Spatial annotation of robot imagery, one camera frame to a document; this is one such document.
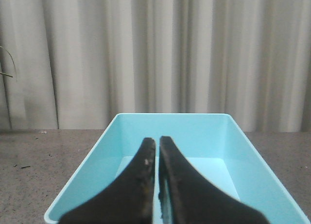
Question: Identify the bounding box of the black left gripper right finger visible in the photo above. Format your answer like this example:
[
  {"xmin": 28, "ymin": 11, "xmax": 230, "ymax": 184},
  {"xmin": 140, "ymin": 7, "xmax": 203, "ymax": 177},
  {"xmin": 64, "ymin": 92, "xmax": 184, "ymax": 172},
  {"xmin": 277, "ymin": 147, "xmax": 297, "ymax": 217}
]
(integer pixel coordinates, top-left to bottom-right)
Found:
[{"xmin": 158, "ymin": 136, "xmax": 269, "ymax": 224}]

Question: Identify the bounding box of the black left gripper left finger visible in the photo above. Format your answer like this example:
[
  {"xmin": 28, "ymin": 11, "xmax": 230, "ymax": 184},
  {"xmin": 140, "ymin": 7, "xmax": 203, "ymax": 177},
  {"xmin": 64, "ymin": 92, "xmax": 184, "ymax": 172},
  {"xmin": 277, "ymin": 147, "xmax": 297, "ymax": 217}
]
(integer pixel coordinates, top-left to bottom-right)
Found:
[{"xmin": 59, "ymin": 138, "xmax": 156, "ymax": 224}]

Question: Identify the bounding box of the light blue storage box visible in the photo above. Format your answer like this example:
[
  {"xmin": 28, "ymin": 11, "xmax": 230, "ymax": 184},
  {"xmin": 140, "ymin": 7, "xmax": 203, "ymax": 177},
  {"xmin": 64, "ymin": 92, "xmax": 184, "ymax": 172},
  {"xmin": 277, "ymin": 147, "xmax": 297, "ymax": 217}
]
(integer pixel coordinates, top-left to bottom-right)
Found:
[{"xmin": 44, "ymin": 113, "xmax": 309, "ymax": 224}]

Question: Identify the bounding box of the grey pleated curtain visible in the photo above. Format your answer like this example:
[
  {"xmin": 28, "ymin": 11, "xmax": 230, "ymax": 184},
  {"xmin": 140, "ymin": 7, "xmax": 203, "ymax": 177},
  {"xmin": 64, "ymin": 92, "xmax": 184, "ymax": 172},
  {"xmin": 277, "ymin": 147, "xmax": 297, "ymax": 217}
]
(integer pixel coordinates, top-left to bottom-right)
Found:
[{"xmin": 0, "ymin": 0, "xmax": 311, "ymax": 132}]

